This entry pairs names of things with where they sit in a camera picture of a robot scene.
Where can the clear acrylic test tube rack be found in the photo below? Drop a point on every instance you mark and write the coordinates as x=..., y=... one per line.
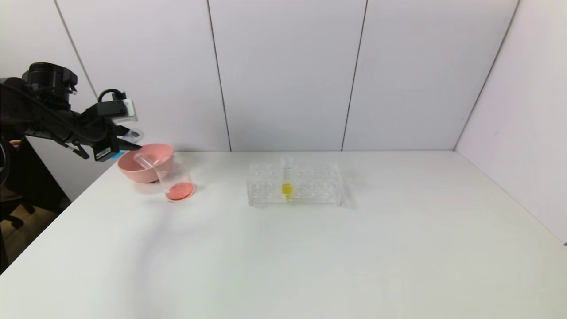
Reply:
x=319, y=186

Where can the pink plastic bowl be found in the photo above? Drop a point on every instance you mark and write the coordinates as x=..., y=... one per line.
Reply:
x=137, y=170

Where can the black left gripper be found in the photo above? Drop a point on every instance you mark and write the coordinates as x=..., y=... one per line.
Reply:
x=106, y=149

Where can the test tube with yellow pigment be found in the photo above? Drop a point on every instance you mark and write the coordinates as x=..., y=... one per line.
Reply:
x=287, y=189

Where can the test tube with blue pigment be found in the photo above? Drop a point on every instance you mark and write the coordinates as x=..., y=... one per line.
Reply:
x=135, y=133

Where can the clear plastic beaker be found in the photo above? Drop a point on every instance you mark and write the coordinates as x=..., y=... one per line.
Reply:
x=179, y=191

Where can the orange and black left arm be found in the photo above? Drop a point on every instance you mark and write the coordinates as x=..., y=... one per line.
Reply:
x=40, y=115

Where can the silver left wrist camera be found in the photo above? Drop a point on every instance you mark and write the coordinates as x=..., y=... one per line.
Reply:
x=124, y=111

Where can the test tube with red pigment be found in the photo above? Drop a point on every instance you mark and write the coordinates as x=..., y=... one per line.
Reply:
x=145, y=160

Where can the bystander bare hand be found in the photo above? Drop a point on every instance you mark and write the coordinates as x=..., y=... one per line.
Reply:
x=15, y=143

